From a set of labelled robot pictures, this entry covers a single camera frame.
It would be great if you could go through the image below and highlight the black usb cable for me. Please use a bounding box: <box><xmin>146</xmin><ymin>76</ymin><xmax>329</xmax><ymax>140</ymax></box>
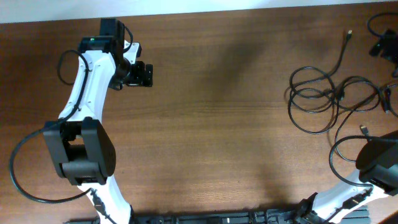
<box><xmin>288</xmin><ymin>29</ymin><xmax>398</xmax><ymax>119</ymax></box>

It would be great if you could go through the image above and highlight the black audio jack cable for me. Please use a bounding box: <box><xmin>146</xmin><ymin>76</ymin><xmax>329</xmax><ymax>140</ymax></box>
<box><xmin>287</xmin><ymin>75</ymin><xmax>392</xmax><ymax>163</ymax></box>

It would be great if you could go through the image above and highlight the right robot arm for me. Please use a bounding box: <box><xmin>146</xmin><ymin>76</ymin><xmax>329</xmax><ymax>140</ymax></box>
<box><xmin>288</xmin><ymin>28</ymin><xmax>397</xmax><ymax>223</ymax></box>

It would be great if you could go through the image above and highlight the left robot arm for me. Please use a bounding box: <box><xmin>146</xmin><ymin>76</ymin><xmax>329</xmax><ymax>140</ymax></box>
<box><xmin>44</xmin><ymin>19</ymin><xmax>153</xmax><ymax>223</ymax></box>

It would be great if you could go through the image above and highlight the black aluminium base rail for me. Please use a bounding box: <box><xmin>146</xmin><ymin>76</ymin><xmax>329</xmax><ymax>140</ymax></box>
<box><xmin>64</xmin><ymin>206</ymin><xmax>371</xmax><ymax>224</ymax></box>

